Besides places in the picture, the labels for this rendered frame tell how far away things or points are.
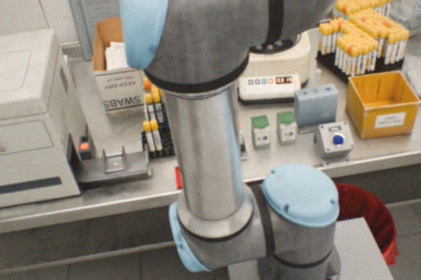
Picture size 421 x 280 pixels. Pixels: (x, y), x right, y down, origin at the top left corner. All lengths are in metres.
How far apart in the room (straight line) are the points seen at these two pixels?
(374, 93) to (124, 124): 0.67
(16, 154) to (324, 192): 0.66
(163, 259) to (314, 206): 1.41
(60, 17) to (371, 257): 1.16
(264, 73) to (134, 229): 0.84
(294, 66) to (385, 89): 0.24
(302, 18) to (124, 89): 0.92
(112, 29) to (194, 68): 1.10
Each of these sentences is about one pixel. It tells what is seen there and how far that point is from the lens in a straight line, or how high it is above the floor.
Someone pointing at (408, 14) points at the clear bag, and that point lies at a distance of 1.64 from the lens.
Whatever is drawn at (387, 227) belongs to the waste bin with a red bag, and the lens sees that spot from 1.65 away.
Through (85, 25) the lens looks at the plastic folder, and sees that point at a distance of 1.60.
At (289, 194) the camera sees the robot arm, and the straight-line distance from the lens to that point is 0.74.
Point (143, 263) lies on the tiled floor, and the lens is 2.09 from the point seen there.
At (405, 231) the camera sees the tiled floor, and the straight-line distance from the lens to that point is 2.20.
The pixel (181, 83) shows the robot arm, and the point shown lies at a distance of 0.47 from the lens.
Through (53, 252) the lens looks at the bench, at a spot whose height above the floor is 0.27.
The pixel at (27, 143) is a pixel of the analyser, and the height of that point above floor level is 1.06.
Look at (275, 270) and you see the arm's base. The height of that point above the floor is 0.97.
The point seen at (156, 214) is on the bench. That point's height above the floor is 0.27.
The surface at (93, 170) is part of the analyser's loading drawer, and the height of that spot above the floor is 0.92.
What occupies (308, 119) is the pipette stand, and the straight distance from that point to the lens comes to 1.24.
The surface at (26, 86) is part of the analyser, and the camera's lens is 1.03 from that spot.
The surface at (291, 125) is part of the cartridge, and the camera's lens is 1.18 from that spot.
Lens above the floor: 1.71
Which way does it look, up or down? 42 degrees down
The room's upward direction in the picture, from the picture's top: 7 degrees counter-clockwise
